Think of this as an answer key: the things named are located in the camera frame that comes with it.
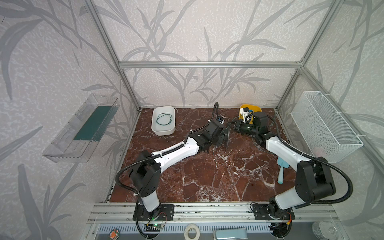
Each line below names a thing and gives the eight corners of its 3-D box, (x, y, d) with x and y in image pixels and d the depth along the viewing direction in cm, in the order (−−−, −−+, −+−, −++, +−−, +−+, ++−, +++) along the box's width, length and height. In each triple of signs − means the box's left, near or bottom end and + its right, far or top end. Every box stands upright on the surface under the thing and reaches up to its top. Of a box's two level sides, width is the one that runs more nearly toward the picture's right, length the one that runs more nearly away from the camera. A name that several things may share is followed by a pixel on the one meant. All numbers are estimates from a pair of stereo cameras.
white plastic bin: (149, 135, 106) (146, 130, 101) (155, 110, 122) (154, 105, 117) (173, 135, 106) (172, 130, 101) (177, 110, 122) (176, 105, 117)
